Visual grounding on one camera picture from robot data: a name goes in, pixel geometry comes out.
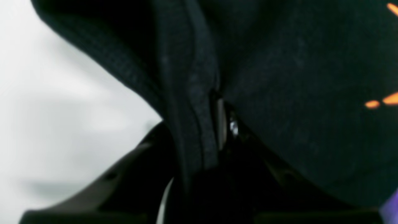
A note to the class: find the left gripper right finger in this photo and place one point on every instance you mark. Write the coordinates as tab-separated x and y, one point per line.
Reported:
270	191

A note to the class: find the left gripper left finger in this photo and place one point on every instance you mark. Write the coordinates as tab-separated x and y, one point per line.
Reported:
129	192

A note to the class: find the black T-shirt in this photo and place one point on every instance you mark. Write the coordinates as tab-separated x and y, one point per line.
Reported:
314	80

